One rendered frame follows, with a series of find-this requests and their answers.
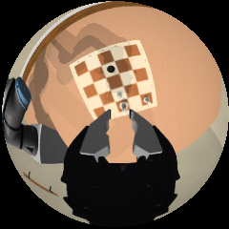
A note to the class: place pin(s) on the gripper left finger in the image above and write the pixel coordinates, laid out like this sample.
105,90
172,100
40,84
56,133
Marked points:
91,143

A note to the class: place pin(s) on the brown and cream checkered chessboard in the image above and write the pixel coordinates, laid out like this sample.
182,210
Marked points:
132,76

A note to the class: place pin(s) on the grey chess queen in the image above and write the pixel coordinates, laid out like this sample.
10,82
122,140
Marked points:
124,105

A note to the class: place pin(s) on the grey chess pawn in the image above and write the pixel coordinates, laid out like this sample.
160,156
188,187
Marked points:
146,99
119,94

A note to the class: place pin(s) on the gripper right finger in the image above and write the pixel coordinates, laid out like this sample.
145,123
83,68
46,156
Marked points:
149,141

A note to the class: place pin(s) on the black rook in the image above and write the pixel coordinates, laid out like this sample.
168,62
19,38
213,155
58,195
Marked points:
111,69

